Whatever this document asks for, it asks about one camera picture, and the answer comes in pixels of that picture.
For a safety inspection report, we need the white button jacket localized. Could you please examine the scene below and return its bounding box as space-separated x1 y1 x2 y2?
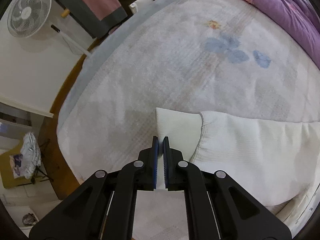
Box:
156 108 319 206

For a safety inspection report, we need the floral bed sheet mattress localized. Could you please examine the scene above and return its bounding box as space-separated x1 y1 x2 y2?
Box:
57 0 319 236

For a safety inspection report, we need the white standing fan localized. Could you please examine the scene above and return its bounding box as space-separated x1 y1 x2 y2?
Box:
7 0 92 57

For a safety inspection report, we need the purple floral quilt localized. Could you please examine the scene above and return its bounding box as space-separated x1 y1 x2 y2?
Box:
243 0 319 66

